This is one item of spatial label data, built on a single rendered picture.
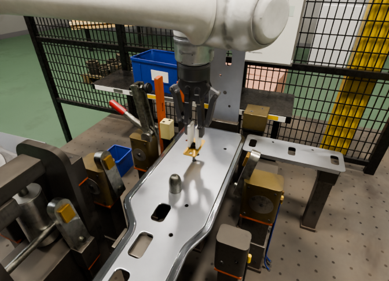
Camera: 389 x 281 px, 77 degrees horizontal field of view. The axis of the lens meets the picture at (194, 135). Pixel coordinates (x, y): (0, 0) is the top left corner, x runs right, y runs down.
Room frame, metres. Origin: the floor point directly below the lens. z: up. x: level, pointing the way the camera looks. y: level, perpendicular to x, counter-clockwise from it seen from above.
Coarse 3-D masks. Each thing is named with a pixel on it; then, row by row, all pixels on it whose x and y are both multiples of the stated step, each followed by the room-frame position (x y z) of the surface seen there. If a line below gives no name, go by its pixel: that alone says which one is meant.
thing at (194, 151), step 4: (204, 140) 0.60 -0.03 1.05; (192, 144) 0.57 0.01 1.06; (188, 148) 0.56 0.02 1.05; (192, 148) 0.56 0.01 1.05; (200, 148) 0.56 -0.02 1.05; (184, 152) 0.54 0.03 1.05; (188, 152) 0.54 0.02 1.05; (192, 152) 0.54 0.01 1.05; (196, 152) 0.54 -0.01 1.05; (192, 156) 0.53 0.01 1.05
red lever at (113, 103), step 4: (112, 100) 0.66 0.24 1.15; (112, 104) 0.65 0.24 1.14; (116, 104) 0.65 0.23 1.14; (116, 108) 0.65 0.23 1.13; (120, 108) 0.65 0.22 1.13; (124, 108) 0.65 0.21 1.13; (120, 112) 0.64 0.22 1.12; (124, 112) 0.64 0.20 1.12; (128, 112) 0.65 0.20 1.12; (124, 116) 0.64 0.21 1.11; (128, 116) 0.64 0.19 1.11; (132, 116) 0.64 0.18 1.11; (132, 120) 0.63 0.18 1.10; (136, 120) 0.63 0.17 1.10; (136, 124) 0.63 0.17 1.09; (140, 124) 0.63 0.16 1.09; (140, 128) 0.62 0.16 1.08; (152, 132) 0.62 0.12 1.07
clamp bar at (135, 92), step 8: (136, 88) 0.61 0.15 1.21; (144, 88) 0.60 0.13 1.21; (136, 96) 0.61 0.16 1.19; (144, 96) 0.63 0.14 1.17; (136, 104) 0.61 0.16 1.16; (144, 104) 0.63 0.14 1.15; (144, 112) 0.61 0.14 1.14; (144, 120) 0.60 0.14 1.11; (152, 120) 0.63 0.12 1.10; (144, 128) 0.61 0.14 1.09; (152, 128) 0.63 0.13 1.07
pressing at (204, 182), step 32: (160, 160) 0.56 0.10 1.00; (224, 160) 0.57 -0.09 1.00; (160, 192) 0.44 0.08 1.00; (192, 192) 0.44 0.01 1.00; (224, 192) 0.45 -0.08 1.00; (128, 224) 0.35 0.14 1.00; (160, 224) 0.35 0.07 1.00; (192, 224) 0.35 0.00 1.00; (128, 256) 0.27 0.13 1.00; (160, 256) 0.27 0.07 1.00
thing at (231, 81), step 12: (216, 60) 0.82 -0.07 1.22; (240, 60) 0.80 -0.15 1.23; (216, 72) 0.82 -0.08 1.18; (228, 72) 0.81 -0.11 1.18; (240, 72) 0.79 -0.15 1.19; (216, 84) 0.82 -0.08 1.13; (228, 84) 0.81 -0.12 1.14; (240, 84) 0.79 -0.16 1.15; (228, 96) 0.81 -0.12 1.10; (240, 96) 0.79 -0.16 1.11; (216, 108) 0.82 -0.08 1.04; (228, 108) 0.80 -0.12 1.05; (228, 120) 0.80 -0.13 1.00
